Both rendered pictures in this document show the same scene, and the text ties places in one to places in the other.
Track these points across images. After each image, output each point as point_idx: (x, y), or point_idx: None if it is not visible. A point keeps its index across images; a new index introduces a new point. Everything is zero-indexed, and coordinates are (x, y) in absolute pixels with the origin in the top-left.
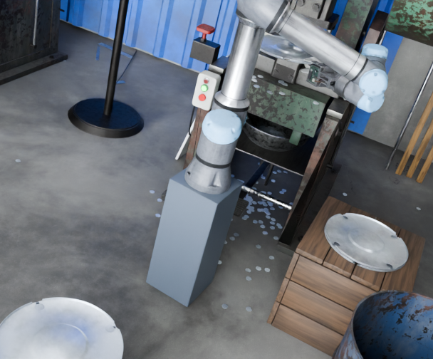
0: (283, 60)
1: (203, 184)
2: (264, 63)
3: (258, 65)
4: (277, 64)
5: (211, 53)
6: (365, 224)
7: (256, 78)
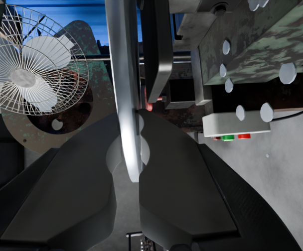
0: (185, 0)
1: None
2: (201, 14)
3: (205, 23)
4: (199, 10)
5: (180, 103)
6: None
7: (228, 64)
